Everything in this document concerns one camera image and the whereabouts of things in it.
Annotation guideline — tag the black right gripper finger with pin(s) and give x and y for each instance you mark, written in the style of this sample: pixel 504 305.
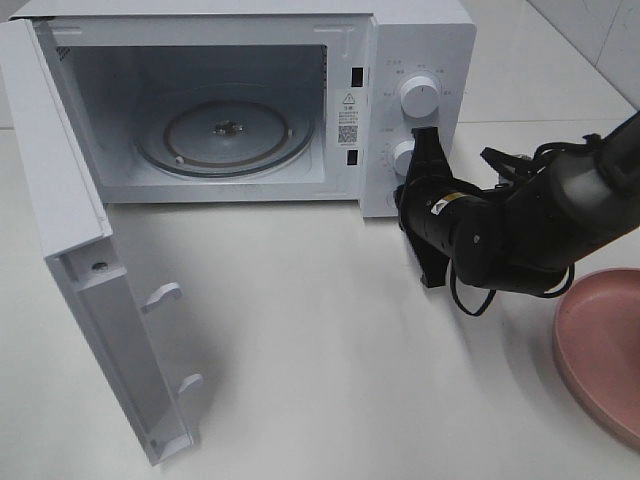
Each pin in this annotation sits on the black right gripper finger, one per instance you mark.
pixel 432 262
pixel 428 158

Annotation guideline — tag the pink round plate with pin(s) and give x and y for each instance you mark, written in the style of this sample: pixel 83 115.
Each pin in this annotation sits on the pink round plate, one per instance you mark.
pixel 595 339

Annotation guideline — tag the glass microwave turntable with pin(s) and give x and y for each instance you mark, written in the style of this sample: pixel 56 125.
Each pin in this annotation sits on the glass microwave turntable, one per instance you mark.
pixel 227 130

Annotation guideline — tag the round white door-release button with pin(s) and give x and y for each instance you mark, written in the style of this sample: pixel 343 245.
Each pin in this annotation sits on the round white door-release button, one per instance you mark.
pixel 393 200

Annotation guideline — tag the white microwave oven body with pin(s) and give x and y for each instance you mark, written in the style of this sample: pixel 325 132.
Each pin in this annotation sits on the white microwave oven body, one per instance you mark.
pixel 122 53

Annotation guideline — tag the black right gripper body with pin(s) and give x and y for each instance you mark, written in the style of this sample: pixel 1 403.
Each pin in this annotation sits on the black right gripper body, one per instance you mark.
pixel 451 218

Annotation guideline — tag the lower white microwave knob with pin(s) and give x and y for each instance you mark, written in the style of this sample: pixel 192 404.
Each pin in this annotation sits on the lower white microwave knob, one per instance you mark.
pixel 401 156

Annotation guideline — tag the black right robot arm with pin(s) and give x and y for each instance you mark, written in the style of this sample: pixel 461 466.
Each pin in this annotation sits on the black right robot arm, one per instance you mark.
pixel 525 234

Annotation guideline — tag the white microwave knob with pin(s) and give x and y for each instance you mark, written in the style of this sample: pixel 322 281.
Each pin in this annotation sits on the white microwave knob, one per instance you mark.
pixel 420 95
pixel 401 156

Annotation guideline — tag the white microwave door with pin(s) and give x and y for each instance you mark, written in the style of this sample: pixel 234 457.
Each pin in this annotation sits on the white microwave door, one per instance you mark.
pixel 77 240

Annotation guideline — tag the upper white microwave knob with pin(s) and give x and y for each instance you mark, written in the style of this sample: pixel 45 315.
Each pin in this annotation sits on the upper white microwave knob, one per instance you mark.
pixel 420 95

